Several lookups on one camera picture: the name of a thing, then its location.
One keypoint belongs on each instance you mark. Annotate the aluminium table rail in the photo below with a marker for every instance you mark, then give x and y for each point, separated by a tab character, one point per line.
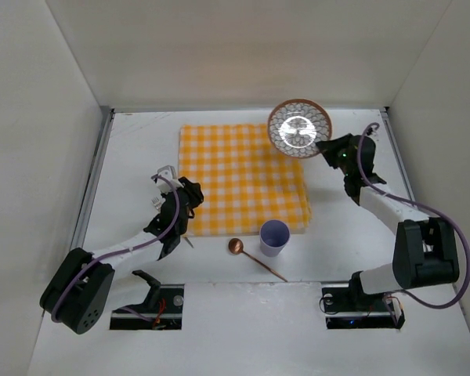
409	194
92	181

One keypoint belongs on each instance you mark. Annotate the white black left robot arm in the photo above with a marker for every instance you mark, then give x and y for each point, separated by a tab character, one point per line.
89	283

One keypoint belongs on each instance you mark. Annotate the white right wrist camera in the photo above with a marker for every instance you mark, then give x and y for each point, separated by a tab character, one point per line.
372	129

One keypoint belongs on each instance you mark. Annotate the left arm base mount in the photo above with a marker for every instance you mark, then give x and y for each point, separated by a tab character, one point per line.
140	302

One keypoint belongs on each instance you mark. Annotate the yellow white checkered cloth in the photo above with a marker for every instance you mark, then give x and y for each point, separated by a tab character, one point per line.
244	179

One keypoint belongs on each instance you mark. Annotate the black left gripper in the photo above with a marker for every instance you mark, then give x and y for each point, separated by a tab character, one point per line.
192	190

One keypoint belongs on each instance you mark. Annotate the copper spoon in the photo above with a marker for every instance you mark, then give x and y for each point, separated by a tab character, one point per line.
236	247

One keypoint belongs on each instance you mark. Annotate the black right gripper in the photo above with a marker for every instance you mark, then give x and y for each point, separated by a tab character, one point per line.
330	149

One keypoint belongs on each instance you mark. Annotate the floral patterned ceramic plate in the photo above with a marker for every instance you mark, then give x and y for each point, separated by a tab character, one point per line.
296	125

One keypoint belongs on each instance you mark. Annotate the right aluminium table rail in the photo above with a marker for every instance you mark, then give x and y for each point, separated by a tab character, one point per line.
409	194

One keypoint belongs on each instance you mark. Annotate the copper fork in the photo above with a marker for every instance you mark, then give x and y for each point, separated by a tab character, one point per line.
190	243

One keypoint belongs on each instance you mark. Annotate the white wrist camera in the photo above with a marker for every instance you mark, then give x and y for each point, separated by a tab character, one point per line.
372	129
168	176

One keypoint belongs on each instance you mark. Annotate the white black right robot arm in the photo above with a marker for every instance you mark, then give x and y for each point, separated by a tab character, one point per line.
425	252

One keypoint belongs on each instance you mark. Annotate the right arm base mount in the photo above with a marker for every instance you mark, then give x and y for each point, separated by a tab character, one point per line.
373	312

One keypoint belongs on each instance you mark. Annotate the left aluminium table rail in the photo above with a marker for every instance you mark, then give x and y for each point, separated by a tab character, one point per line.
92	181

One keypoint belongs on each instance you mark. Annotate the lilac plastic cup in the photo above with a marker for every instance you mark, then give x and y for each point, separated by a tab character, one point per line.
274	236

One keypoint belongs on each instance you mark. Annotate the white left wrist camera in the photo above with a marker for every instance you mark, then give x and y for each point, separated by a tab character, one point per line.
168	176

